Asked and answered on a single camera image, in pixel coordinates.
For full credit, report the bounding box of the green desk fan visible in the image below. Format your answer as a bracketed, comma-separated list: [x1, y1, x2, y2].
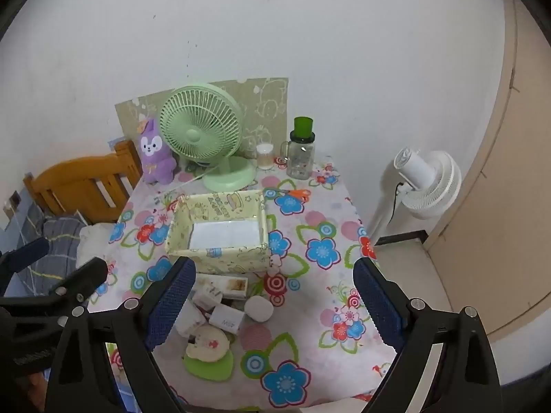
[159, 82, 258, 192]

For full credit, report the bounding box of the white cloth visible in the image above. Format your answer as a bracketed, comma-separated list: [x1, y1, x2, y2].
[76, 223, 119, 269]

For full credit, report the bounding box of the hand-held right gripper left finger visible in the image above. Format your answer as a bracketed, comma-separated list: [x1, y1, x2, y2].
[45, 256, 196, 413]

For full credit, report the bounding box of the beige wooden door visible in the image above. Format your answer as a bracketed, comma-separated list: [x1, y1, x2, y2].
[424, 0, 551, 345]

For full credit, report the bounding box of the floral tablecloth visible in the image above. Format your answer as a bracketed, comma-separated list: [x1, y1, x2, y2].
[86, 161, 399, 409]

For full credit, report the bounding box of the green rounded case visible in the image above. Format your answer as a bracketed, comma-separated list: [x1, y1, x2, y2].
[183, 346, 235, 383]

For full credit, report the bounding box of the small white box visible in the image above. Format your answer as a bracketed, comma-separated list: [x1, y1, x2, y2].
[209, 303, 244, 335]

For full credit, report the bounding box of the black fan cable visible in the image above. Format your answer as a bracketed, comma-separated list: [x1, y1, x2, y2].
[387, 181, 407, 224]

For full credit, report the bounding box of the white power strip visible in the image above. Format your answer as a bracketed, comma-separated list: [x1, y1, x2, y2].
[196, 273, 249, 301]

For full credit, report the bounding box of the purple plush toy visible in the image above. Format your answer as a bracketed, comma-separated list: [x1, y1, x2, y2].
[137, 118, 178, 186]

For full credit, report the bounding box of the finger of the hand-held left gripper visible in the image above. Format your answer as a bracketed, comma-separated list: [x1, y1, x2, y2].
[0, 257, 109, 327]
[0, 236, 50, 293]

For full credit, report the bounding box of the grey plaid blanket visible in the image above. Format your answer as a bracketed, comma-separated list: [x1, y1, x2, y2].
[0, 215, 91, 297]

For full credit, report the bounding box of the white round container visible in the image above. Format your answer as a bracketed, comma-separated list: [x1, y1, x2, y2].
[245, 296, 274, 322]

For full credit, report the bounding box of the white fan cable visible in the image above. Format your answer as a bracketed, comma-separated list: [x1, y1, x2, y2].
[160, 171, 218, 199]

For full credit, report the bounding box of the cartoon printed board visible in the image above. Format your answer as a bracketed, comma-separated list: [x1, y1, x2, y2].
[115, 76, 289, 168]

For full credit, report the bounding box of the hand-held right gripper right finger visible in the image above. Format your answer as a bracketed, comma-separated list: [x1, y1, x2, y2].
[353, 257, 502, 413]

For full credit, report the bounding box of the glass jar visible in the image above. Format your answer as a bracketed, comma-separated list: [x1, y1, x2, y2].
[257, 142, 275, 170]

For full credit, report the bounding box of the clear bottle with green lid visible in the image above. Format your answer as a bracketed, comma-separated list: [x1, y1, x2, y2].
[282, 116, 317, 180]

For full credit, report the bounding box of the white standing fan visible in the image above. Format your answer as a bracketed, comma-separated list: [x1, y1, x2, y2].
[371, 146, 462, 246]

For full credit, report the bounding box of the round cream cartoon lid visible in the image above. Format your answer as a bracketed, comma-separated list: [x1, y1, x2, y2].
[185, 325, 231, 362]

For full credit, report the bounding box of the wooden chair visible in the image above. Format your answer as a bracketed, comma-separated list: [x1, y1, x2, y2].
[23, 140, 143, 224]

